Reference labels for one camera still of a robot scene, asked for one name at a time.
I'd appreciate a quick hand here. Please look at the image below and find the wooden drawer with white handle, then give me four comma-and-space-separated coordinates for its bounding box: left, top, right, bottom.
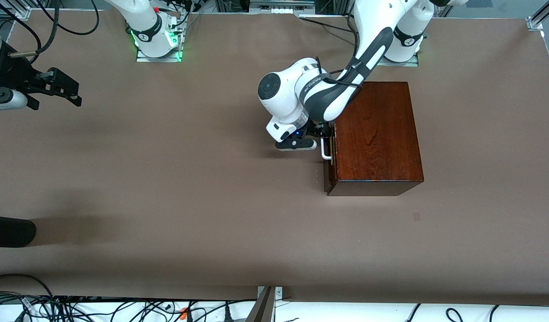
321, 123, 338, 194

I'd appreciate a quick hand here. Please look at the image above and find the dark brown wooden cabinet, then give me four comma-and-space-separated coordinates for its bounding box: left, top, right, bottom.
328, 81, 425, 197

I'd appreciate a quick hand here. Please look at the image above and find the white power strip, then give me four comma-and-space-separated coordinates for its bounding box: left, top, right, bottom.
249, 0, 316, 14

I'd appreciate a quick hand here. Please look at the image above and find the black rounded cylinder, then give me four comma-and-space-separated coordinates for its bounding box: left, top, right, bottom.
0, 215, 37, 248

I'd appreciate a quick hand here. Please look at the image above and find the dark grey metal beam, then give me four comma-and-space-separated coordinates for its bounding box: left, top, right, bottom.
245, 286, 276, 322

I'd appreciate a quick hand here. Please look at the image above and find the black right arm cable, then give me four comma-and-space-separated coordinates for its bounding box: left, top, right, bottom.
0, 0, 63, 64

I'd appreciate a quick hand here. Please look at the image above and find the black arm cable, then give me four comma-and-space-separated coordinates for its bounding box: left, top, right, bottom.
316, 13, 365, 90
0, 0, 63, 64

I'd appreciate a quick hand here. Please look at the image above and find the black looped cable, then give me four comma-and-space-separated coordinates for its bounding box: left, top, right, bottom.
35, 0, 101, 36

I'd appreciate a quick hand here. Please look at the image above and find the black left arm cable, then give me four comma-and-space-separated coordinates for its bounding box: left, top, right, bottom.
316, 13, 365, 90

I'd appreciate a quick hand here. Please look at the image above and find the aluminium frame profile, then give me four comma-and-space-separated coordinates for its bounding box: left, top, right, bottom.
0, 0, 32, 20

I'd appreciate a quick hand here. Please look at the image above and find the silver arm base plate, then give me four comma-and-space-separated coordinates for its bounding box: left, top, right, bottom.
135, 18, 184, 63
376, 54, 420, 68

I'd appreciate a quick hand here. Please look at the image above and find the thin black table cable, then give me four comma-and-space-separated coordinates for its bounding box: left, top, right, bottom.
299, 17, 358, 35

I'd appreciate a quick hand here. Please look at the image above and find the silver metal bracket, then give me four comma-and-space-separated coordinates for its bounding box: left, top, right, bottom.
257, 286, 284, 300

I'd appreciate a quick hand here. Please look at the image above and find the large black cable loop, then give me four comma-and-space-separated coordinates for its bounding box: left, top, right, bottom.
0, 273, 56, 309

